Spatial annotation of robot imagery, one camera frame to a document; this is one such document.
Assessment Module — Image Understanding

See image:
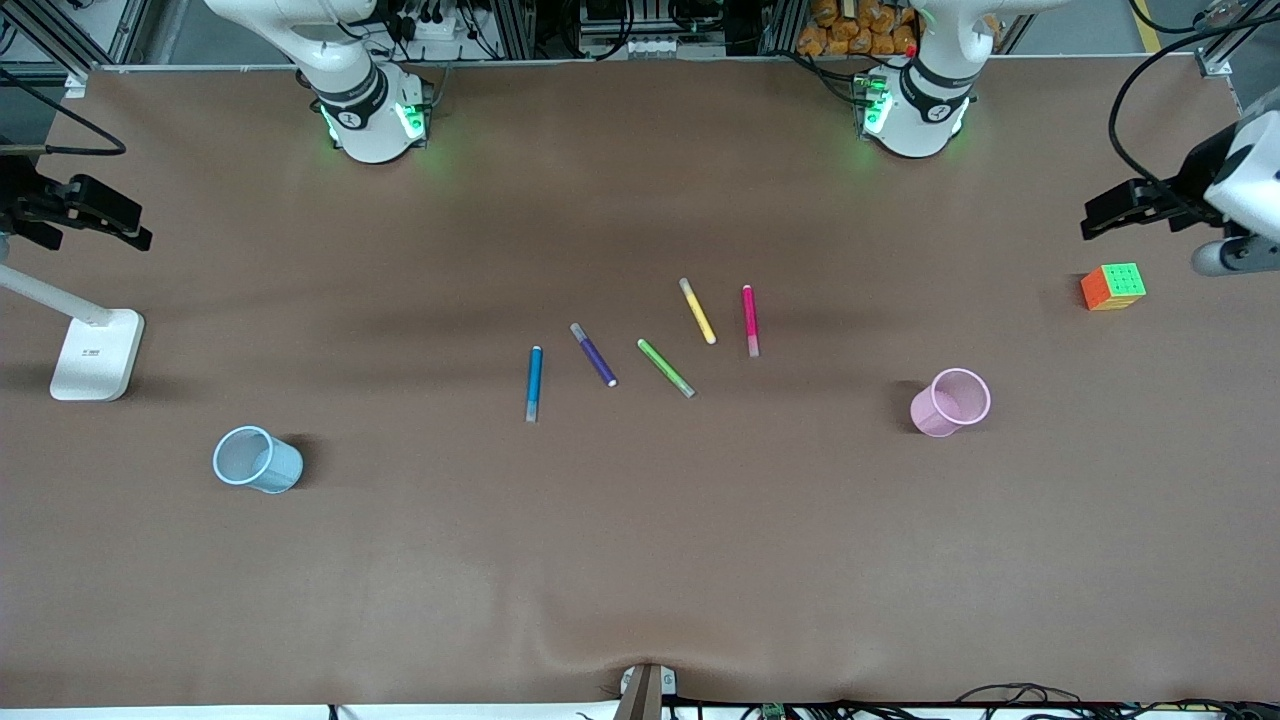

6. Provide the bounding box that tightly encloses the purple marker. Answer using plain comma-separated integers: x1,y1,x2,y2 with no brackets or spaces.
569,322,619,389

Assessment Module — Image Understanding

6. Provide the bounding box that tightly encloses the light blue mesh cup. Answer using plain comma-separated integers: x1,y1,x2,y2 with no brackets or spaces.
212,425,304,495

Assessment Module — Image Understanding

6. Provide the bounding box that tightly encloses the aluminium frame strut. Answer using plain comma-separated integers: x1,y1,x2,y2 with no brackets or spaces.
20,0,91,81
1195,0,1280,79

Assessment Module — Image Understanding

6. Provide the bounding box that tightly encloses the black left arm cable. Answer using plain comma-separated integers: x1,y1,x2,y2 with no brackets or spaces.
1106,8,1280,201

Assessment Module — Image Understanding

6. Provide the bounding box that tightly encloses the silver table edge rail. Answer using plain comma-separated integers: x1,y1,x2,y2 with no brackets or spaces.
65,55,1236,76

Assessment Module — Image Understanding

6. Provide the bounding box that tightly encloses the green marker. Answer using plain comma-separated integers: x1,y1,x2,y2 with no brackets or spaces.
636,338,697,400

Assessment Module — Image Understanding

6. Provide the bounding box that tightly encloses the white power strip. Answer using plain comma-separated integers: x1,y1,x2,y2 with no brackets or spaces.
395,8,471,43

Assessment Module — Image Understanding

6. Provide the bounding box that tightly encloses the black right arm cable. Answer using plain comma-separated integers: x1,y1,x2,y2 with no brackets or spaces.
0,68,127,157

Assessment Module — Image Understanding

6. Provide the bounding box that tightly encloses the yellow marker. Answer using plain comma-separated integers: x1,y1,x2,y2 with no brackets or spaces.
678,277,718,346

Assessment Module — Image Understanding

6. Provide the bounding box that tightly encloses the brown table cover sheet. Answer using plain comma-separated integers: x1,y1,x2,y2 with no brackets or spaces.
0,55,1280,706

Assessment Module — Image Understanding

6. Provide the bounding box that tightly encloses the pink mesh cup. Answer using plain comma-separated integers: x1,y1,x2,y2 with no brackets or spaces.
909,367,992,439

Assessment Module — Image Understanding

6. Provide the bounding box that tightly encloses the colourful puzzle cube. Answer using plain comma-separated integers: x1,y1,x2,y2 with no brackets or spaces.
1080,262,1148,312

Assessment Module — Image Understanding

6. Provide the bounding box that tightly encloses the aluminium camera post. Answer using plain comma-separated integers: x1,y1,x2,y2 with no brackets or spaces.
612,662,679,720

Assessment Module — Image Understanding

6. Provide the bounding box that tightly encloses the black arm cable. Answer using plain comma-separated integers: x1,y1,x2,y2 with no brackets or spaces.
0,68,127,157
1106,8,1280,201

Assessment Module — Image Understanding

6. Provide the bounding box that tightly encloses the black cable bundle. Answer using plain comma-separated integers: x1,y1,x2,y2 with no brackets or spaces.
955,683,1280,720

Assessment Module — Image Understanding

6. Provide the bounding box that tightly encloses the white lamp stand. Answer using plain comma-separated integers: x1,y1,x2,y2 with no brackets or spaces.
0,262,146,403

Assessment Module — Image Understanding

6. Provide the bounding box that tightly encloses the orange plush pile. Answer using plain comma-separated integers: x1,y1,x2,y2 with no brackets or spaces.
797,0,919,58

